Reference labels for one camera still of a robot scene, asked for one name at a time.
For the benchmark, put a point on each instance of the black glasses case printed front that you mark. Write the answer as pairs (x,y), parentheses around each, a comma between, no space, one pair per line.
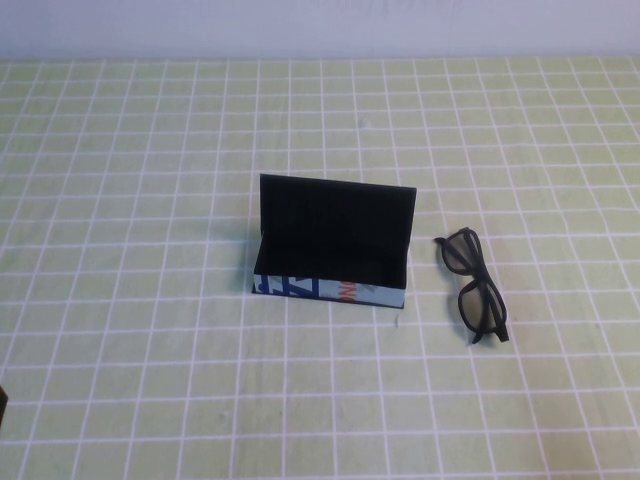
(340,225)

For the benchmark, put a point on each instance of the black frame glasses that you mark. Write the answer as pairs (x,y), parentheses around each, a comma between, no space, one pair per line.
(472,252)

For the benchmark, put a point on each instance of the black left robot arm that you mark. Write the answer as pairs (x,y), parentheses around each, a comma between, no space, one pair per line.
(3,410)

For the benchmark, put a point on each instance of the green white-grid tablecloth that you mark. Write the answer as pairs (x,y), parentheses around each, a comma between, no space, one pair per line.
(200,375)

